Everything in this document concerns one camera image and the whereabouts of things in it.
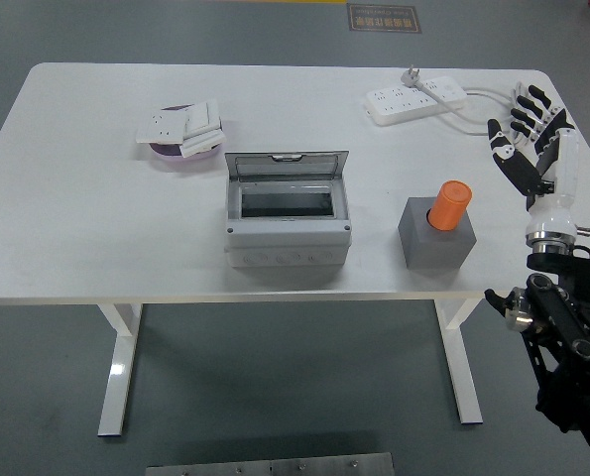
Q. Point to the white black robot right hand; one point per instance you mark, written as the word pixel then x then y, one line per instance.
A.
pixel 562 168

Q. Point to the orange cylindrical battery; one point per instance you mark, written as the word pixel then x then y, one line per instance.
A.
pixel 450 205

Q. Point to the transparent hinged box lid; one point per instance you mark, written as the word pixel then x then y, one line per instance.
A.
pixel 284 166

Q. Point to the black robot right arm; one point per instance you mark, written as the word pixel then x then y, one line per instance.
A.
pixel 562 307

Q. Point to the grey plastic junction box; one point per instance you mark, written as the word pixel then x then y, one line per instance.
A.
pixel 287 240

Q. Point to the grey cube holder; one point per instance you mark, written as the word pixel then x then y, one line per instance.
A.
pixel 433 250

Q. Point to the white power strip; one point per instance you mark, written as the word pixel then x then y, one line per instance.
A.
pixel 403 106

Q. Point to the white table leg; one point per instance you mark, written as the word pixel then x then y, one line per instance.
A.
pixel 118 367
pixel 460 367

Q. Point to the dark floor sign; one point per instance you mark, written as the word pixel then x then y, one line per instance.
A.
pixel 384 17

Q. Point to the purple plastic bowl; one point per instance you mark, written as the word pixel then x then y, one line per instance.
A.
pixel 170 153

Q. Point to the grey metal plate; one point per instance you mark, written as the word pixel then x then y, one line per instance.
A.
pixel 270 467

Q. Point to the white wall switch panel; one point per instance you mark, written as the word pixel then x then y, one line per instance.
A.
pixel 202 119
pixel 202 144

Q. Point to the white wall socket panel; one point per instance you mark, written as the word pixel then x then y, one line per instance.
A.
pixel 160 128

